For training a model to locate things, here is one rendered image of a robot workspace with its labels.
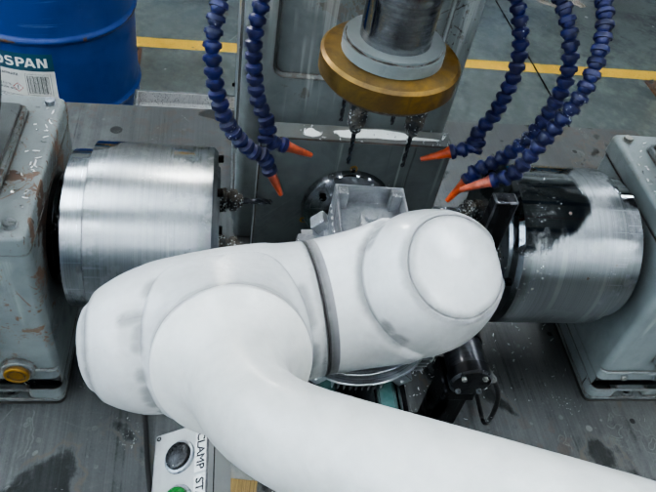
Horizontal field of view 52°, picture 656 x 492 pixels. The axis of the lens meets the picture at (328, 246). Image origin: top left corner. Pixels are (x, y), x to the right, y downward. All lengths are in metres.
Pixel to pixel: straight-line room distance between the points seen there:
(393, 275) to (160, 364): 0.15
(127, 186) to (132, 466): 0.41
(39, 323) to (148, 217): 0.22
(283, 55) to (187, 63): 2.25
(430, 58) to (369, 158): 0.26
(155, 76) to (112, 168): 2.32
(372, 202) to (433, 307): 0.57
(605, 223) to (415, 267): 0.65
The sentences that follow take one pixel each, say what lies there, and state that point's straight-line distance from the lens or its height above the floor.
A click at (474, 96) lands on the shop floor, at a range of 3.47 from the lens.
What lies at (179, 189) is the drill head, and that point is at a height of 1.16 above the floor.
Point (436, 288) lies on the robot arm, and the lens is 0.43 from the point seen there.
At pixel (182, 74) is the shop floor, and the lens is 3.25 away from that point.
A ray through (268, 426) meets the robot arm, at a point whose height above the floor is 1.48.
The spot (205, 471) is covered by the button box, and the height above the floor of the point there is 1.08.
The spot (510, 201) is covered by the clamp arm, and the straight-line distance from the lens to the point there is 0.85.
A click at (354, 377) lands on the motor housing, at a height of 0.94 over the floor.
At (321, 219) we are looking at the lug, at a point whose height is 1.09.
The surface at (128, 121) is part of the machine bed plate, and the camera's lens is 1.62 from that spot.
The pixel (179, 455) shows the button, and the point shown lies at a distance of 0.77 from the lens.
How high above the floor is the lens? 1.77
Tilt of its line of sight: 46 degrees down
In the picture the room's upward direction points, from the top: 12 degrees clockwise
